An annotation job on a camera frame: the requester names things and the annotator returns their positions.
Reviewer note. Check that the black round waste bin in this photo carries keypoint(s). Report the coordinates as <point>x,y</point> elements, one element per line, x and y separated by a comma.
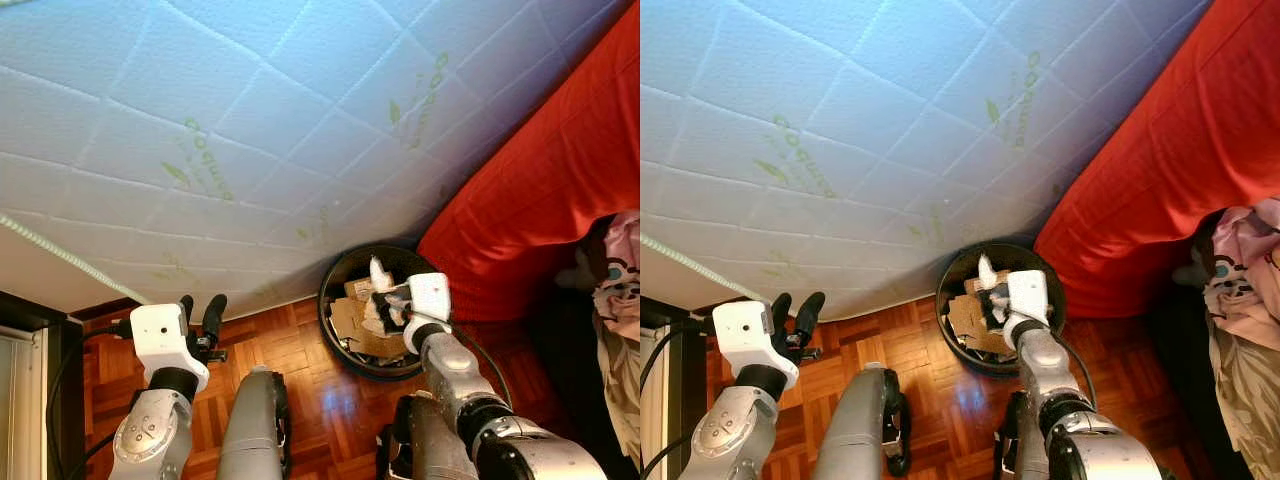
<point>345,265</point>
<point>960,262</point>

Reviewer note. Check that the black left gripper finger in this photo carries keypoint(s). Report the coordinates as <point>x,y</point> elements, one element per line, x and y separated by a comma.
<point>215,315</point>
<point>811,313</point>
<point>782,309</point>
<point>187,311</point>

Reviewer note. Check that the brown cardboard scraps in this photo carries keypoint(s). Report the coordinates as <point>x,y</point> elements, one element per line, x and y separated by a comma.
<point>965,320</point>
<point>350,320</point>

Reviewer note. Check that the dark door frame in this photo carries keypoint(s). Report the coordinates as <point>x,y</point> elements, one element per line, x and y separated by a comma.
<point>65,400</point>
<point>685,400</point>

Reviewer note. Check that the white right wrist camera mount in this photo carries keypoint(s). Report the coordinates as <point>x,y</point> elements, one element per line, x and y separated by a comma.
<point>430,297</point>
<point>1028,293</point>

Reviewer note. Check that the pink cartoon print blanket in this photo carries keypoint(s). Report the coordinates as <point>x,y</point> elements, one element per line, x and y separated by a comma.
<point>1245,250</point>
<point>620,250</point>

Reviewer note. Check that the silver left robot leg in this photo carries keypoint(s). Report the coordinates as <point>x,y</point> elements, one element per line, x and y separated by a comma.
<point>850,430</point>
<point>250,430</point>

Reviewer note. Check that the red fabric cushion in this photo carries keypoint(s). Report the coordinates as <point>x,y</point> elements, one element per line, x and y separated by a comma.
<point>540,180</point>
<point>1170,170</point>

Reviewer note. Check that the white quilted mattress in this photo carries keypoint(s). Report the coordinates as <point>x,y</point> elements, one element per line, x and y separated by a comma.
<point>880,100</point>
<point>250,100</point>

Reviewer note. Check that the white paper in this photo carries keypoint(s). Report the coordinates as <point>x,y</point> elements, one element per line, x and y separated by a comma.
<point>988,270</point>
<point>379,270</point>

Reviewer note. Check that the silver robot leg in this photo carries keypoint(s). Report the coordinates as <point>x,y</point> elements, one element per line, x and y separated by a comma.
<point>850,430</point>
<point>420,450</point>
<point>250,430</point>
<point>1025,450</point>

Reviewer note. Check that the silver right robot leg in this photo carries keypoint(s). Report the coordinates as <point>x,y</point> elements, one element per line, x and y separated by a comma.
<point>1025,450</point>
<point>420,450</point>

